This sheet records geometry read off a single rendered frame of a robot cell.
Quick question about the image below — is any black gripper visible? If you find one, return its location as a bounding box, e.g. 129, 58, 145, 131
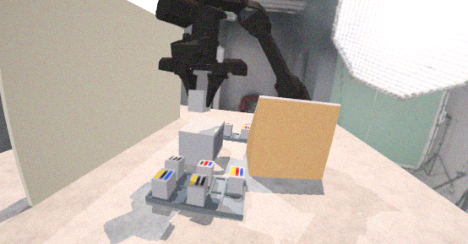
158, 30, 248, 107

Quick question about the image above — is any beige flat panel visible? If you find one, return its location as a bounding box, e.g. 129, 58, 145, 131
0, 0, 184, 207

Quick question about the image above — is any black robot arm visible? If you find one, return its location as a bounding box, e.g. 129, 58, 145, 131
155, 0, 311, 100

